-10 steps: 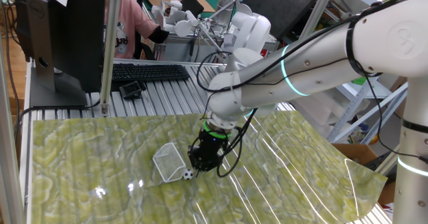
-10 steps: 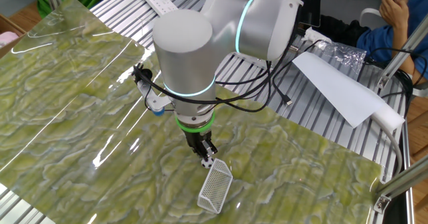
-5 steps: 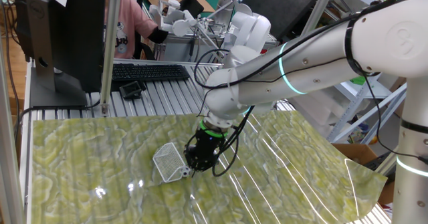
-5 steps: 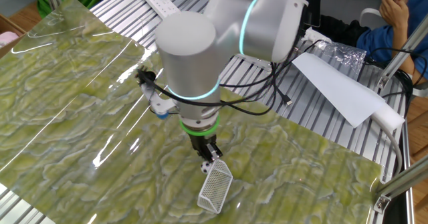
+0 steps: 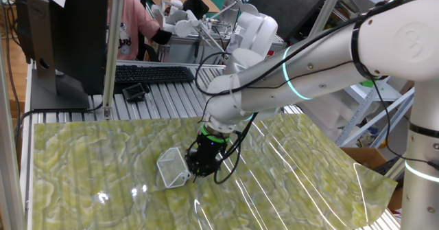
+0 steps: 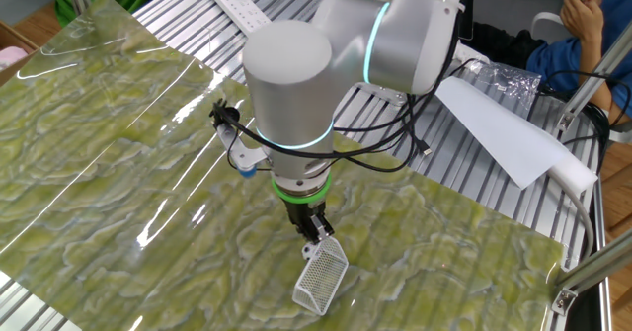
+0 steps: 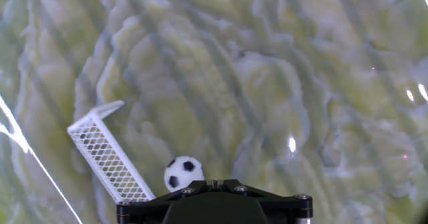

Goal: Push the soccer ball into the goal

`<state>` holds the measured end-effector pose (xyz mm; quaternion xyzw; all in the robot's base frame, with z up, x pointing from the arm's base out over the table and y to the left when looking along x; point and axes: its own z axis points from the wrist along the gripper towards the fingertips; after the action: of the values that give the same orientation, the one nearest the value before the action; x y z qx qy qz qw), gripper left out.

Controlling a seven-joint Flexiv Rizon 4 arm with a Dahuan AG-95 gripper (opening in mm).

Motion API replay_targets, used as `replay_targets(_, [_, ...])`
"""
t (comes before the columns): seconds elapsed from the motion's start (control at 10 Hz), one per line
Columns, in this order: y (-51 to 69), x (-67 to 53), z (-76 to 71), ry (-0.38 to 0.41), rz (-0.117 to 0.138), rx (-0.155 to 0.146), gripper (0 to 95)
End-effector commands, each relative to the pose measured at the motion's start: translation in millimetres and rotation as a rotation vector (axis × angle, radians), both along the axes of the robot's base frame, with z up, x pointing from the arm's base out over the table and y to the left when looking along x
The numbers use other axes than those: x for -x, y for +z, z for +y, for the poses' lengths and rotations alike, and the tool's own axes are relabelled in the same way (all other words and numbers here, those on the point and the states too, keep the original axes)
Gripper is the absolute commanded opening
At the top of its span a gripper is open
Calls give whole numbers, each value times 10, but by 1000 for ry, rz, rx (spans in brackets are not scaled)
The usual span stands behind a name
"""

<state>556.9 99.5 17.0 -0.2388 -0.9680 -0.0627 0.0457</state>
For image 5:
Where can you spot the black rectangular case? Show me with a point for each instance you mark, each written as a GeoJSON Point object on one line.
{"type": "Point", "coordinates": [385, 166]}

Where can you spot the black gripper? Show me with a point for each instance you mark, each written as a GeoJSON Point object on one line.
{"type": "Point", "coordinates": [211, 147]}

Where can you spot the black plastic clamp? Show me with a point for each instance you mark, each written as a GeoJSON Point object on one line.
{"type": "Point", "coordinates": [135, 92]}

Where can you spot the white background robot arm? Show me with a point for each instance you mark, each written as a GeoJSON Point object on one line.
{"type": "Point", "coordinates": [257, 29]}

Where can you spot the silver metal workbench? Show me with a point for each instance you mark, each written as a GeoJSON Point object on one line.
{"type": "Point", "coordinates": [181, 49]}

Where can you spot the green marble pattern mat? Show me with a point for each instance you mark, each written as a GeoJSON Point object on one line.
{"type": "Point", "coordinates": [103, 195]}

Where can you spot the black flat device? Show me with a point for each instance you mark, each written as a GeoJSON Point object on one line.
{"type": "Point", "coordinates": [196, 4]}

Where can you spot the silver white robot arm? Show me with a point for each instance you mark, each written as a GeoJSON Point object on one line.
{"type": "Point", "coordinates": [326, 65]}

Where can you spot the brown cardboard box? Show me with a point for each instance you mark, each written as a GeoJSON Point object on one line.
{"type": "Point", "coordinates": [363, 156]}

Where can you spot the white mesh miniature goal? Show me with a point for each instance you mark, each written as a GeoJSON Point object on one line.
{"type": "Point", "coordinates": [171, 168]}

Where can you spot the black Dell monitor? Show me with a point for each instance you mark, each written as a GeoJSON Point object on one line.
{"type": "Point", "coordinates": [79, 34]}

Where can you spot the black panel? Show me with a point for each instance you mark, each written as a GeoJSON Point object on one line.
{"type": "Point", "coordinates": [288, 7]}

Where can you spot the black keyboard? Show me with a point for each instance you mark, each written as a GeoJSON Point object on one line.
{"type": "Point", "coordinates": [154, 73]}

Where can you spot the aluminium frame post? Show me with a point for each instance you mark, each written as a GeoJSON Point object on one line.
{"type": "Point", "coordinates": [113, 51]}
{"type": "Point", "coordinates": [8, 171]}
{"type": "Point", "coordinates": [326, 10]}
{"type": "Point", "coordinates": [399, 168]}

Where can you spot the white robotic hand device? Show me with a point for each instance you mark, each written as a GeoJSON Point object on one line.
{"type": "Point", "coordinates": [175, 17]}

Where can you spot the white metal shelf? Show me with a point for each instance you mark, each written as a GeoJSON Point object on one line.
{"type": "Point", "coordinates": [387, 92]}

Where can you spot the person in pink shirt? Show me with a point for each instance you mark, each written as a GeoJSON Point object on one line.
{"type": "Point", "coordinates": [135, 24]}

